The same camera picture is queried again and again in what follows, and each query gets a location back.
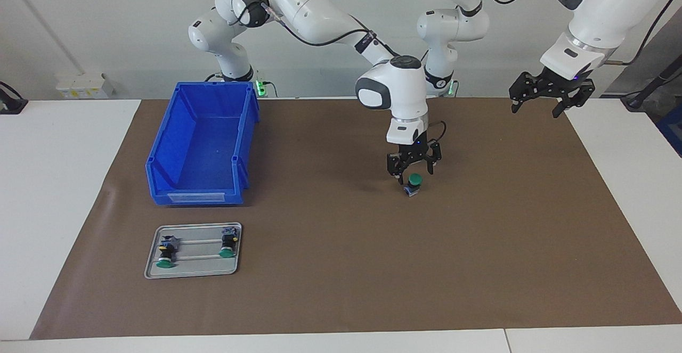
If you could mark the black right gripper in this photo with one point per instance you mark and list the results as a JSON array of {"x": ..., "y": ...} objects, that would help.
[{"x": 414, "y": 153}]

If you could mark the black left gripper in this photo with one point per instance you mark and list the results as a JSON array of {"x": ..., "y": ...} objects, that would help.
[{"x": 559, "y": 79}]

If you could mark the green push button switch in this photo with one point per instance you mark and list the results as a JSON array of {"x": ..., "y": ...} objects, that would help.
[
  {"x": 413, "y": 185},
  {"x": 228, "y": 246},
  {"x": 166, "y": 254}
]

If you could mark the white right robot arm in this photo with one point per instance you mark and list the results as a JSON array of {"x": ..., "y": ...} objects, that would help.
[{"x": 314, "y": 7}]

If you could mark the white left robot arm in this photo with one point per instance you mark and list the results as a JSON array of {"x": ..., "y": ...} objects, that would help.
[{"x": 453, "y": 25}]

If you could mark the black stand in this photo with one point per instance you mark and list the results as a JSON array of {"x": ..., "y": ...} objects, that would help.
[{"x": 647, "y": 92}]

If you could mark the brown table mat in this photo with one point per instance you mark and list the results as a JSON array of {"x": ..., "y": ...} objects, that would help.
[{"x": 346, "y": 268}]

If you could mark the blue crate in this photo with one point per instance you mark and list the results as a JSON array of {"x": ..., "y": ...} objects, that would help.
[{"x": 672, "y": 129}]

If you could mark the blue plastic storage bin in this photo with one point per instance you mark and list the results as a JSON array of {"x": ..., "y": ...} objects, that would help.
[{"x": 202, "y": 150}]

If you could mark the thin metal rod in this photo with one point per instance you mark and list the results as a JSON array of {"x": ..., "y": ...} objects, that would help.
[
  {"x": 200, "y": 257},
  {"x": 200, "y": 241}
]

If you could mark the silver metal tray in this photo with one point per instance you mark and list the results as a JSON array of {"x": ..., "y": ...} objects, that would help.
[{"x": 197, "y": 269}]

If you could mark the white wall socket box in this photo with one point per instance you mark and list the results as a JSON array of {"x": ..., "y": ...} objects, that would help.
[{"x": 85, "y": 85}]

